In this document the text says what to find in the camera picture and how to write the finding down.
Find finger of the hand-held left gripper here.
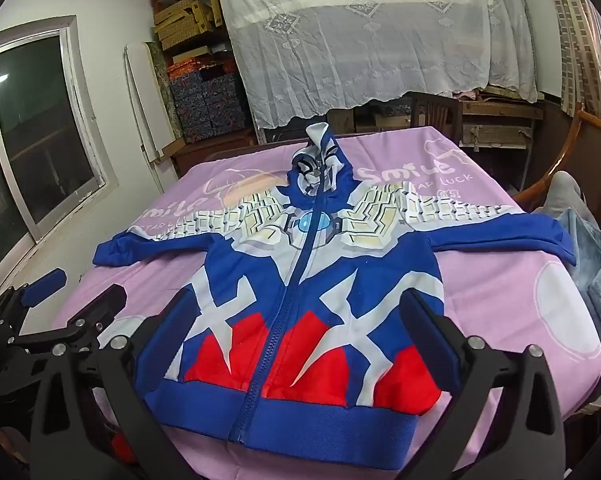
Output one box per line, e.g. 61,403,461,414
0,285,127,391
0,268,67,331

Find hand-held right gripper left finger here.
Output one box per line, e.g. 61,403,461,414
30,292,198,480

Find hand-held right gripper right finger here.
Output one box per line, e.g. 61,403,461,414
403,290,571,480

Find blue red white zip hoodie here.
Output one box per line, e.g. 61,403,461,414
93,122,579,443

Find pink printed blanket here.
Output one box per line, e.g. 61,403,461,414
50,125,601,480

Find aluminium sliding window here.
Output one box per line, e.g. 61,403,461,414
0,15,118,271

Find light blue jeans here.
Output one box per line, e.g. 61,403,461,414
555,207,601,321

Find white folded board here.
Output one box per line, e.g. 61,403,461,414
124,42,164,163

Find green patterned board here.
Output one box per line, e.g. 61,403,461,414
148,42,181,141

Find stack of blue patterned boxes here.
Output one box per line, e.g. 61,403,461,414
169,67,256,143

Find dark wooden chair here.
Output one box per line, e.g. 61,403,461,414
411,91,464,146

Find wicker bench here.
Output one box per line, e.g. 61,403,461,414
461,87,546,156

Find orange patterned box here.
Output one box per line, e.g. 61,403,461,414
168,57,236,78

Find rattan armchair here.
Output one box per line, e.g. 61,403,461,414
511,102,601,211

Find white lace cloth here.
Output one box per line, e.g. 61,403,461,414
215,0,544,131

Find beige striped curtain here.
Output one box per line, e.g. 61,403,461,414
541,0,601,116

